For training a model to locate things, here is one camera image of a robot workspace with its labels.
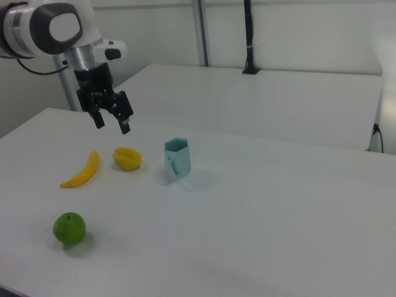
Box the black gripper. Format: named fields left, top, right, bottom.
left=73, top=62, right=134, bottom=135

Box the light blue hexagonal mug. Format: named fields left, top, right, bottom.
left=164, top=137, right=192, bottom=179

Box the yellow toy starfruit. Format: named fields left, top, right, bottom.
left=111, top=147, right=142, bottom=171

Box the yellow toy banana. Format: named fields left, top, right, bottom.
left=59, top=150, right=101, bottom=189

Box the green toy apple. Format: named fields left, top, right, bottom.
left=53, top=212, right=87, bottom=246

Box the aluminium frame post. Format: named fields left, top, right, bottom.
left=54, top=55, right=78, bottom=111
left=190, top=0, right=209, bottom=67

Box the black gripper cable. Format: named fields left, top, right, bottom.
left=15, top=57, right=69, bottom=75

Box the black camera pole with base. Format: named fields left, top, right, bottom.
left=241, top=0, right=260, bottom=75

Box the black cable at table edge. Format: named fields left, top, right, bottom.
left=372, top=123, right=384, bottom=154

